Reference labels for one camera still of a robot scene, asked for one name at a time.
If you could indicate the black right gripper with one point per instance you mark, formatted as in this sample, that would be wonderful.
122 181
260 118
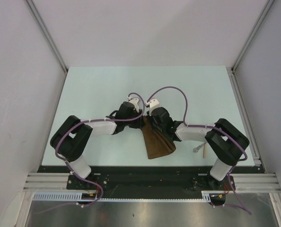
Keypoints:
151 116

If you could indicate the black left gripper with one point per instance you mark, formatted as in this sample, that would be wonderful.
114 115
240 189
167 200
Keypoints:
138 124

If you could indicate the brown cloth napkin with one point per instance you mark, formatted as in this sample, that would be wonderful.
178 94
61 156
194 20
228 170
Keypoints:
157 145

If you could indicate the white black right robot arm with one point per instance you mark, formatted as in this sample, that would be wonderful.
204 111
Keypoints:
227 142

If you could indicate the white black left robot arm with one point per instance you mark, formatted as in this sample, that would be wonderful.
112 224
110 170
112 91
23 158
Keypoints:
71 138

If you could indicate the silver ornate spoon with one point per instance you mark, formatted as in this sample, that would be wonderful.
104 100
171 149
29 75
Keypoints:
196 149

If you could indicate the silver fork wooden handle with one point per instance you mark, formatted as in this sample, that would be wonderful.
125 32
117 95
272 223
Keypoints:
205 150

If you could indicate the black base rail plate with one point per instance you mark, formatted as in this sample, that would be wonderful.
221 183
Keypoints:
119 182

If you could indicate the aluminium side rail profile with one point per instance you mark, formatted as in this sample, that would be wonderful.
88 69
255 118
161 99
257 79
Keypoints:
255 183

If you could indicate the left aluminium frame post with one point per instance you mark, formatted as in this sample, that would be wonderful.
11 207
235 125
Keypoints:
46 34

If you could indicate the aluminium frame post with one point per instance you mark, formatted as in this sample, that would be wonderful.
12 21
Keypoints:
253 33
46 34

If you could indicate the right aluminium frame post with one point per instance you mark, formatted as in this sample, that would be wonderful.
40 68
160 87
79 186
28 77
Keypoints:
253 33

